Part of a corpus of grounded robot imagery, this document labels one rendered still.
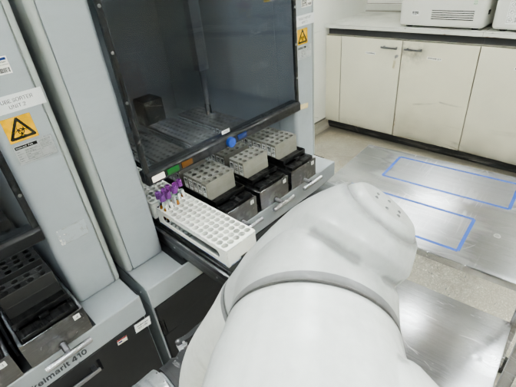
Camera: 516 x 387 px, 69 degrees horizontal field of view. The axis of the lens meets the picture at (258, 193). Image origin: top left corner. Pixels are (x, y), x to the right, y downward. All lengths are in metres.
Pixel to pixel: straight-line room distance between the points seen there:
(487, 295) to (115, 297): 1.65
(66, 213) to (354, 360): 0.79
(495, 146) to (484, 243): 2.04
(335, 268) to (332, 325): 0.05
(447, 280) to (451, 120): 1.35
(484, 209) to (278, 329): 0.95
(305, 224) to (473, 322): 1.32
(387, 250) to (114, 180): 0.76
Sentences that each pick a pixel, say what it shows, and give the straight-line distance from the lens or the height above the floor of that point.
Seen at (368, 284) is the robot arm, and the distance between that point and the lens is 0.27.
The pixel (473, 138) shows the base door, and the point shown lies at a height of 0.20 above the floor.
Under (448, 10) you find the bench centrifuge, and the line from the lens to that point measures 2.92.
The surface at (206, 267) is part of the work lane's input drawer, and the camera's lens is 0.96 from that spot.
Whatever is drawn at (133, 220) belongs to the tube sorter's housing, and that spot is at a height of 0.88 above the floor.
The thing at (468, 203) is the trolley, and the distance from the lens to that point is 1.15.
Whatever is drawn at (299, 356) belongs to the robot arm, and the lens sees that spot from 0.22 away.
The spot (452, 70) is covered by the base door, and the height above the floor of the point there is 0.65.
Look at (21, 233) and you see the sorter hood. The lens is 0.90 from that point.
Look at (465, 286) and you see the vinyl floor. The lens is 2.10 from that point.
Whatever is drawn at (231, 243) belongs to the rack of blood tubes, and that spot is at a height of 0.85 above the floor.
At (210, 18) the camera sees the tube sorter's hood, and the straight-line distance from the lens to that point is 1.02.
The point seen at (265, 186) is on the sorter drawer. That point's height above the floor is 0.81.
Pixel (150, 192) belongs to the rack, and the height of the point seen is 0.86.
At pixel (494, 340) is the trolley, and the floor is 0.28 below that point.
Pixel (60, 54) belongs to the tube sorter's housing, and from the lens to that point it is 0.85.
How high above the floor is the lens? 1.43
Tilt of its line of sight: 33 degrees down
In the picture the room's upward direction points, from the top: 6 degrees counter-clockwise
